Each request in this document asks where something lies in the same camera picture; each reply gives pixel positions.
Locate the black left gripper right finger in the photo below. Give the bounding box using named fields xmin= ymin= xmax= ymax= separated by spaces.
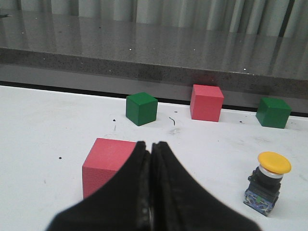
xmin=151 ymin=141 xmax=260 ymax=231

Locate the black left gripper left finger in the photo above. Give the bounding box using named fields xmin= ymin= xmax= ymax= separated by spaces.
xmin=47 ymin=141 xmax=151 ymax=231

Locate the yellow push button switch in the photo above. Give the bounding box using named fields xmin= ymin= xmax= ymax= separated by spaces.
xmin=244 ymin=151 xmax=292 ymax=216

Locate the pink cube near gripper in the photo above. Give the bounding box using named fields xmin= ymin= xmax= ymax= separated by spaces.
xmin=82 ymin=138 xmax=136 ymax=199

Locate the green cube at left edge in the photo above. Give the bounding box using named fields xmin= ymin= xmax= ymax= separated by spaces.
xmin=126 ymin=92 xmax=158 ymax=126

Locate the grey stone counter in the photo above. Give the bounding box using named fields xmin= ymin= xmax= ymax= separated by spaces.
xmin=0 ymin=9 xmax=308 ymax=113

